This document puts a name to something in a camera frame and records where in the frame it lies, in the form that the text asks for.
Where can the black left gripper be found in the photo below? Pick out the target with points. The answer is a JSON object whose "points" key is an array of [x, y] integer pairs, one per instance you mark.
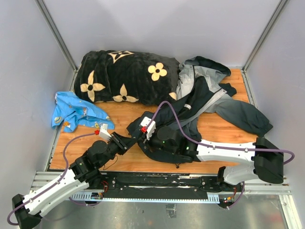
{"points": [[123, 142]]}

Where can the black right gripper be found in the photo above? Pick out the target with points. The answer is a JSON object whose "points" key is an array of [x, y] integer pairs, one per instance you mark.
{"points": [[147, 143]]}

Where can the dark grey zip jacket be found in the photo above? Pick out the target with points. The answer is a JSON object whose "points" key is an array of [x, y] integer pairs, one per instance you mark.
{"points": [[200, 90]]}

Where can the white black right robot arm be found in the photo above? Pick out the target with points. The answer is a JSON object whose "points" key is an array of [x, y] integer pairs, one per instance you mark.
{"points": [[258, 160]]}

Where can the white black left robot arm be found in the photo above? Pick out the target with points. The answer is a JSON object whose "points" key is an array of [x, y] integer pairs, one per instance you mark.
{"points": [[81, 174]]}

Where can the blue patterned cloth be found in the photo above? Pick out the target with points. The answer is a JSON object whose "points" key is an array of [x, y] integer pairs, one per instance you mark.
{"points": [[71, 111]]}

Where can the black blanket with cream flowers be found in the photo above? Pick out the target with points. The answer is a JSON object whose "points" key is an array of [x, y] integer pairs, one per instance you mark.
{"points": [[127, 76]]}

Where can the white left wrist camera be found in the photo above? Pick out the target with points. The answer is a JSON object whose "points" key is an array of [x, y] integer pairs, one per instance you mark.
{"points": [[103, 133]]}

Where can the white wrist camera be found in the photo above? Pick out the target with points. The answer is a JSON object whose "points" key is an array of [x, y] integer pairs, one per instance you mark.
{"points": [[103, 133], [148, 127]]}

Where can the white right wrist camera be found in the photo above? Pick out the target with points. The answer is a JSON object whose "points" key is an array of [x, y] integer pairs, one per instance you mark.
{"points": [[148, 127]]}

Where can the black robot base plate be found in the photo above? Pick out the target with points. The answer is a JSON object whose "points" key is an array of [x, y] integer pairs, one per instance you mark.
{"points": [[157, 187]]}

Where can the aluminium front rail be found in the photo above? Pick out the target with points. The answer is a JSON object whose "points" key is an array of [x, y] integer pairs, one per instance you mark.
{"points": [[252, 187]]}

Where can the left rear aluminium frame post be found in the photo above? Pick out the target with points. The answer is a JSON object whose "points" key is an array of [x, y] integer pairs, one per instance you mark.
{"points": [[56, 33]]}

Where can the aluminium frame post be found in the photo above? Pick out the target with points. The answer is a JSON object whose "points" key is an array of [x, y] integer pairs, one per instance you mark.
{"points": [[56, 33], [265, 33]]}

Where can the right rear aluminium frame post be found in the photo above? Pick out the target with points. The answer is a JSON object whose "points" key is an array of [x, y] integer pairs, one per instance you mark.
{"points": [[265, 33]]}

